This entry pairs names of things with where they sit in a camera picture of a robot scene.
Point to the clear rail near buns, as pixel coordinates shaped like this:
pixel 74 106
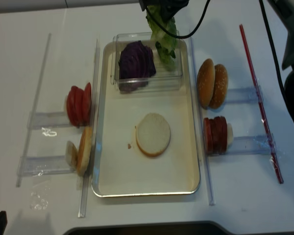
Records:
pixel 244 95

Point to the tomato slice back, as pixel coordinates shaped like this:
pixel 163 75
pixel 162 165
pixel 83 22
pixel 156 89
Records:
pixel 86 103

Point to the tomato slice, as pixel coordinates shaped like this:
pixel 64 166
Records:
pixel 70 107
pixel 78 105
pixel 86 103

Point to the meat patty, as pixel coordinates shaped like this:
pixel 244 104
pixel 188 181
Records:
pixel 215 135
pixel 208 136
pixel 222 128

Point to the meat patty middle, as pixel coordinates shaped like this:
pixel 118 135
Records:
pixel 215 135

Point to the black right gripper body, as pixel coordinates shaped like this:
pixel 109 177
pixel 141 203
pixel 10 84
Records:
pixel 182 3

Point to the meat patty back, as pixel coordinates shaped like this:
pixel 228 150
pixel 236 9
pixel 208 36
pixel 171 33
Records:
pixel 222 128

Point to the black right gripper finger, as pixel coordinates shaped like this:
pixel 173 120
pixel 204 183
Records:
pixel 168 10
pixel 144 4

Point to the tomato slice front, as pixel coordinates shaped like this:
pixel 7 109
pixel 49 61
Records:
pixel 70 107

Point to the purple cabbage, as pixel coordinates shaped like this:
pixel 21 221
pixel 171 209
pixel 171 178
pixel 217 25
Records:
pixel 135 63

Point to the dark device bottom edge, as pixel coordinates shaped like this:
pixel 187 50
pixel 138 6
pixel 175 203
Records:
pixel 191 228

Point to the meat patty front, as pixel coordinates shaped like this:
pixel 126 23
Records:
pixel 208 136

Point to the sesame bun top outer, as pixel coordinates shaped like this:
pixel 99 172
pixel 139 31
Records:
pixel 205 82

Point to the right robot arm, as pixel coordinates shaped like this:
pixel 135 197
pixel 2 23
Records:
pixel 285 11

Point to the tomato slice middle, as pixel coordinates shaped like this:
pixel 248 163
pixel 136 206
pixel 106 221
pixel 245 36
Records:
pixel 78 105

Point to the clear rail near patties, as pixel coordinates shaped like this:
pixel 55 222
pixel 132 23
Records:
pixel 249 145

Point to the bottom bun on tray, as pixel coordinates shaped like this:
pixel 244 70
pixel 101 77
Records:
pixel 153 135

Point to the sesame bun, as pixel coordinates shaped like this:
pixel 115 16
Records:
pixel 205 82
pixel 220 86

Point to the white pusher block patties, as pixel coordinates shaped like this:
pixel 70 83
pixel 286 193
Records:
pixel 230 136

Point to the red plastic strip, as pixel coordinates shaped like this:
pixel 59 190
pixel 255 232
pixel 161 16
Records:
pixel 270 139

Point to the clear rail near bun slice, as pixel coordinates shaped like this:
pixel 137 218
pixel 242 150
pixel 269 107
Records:
pixel 45 165

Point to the sesame bun top inner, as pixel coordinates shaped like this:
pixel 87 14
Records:
pixel 220 86

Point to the clear rail near tomatoes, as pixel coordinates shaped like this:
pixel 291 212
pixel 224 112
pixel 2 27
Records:
pixel 48 120

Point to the silver metal tray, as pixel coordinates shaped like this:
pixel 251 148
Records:
pixel 120 168

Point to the clear far left rail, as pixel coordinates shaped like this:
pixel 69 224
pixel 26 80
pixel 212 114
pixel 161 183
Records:
pixel 34 108

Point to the clear plastic container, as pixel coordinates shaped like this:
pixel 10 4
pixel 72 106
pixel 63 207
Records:
pixel 163 80

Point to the green lettuce leaf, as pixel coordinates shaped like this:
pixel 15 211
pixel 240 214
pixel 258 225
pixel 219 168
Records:
pixel 165 44

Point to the bun slice left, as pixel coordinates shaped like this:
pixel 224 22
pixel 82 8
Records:
pixel 84 151

